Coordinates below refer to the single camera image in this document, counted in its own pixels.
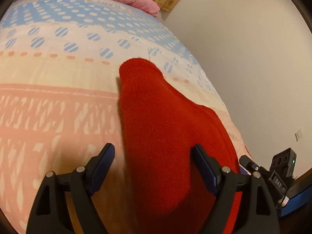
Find red knitted sweater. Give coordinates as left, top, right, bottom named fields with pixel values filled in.
left=119, top=58, right=240, bottom=233

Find polka dot bed quilt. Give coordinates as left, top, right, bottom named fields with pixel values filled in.
left=1, top=0, right=248, bottom=233

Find black cable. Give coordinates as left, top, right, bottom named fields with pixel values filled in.
left=275, top=187, right=289, bottom=211

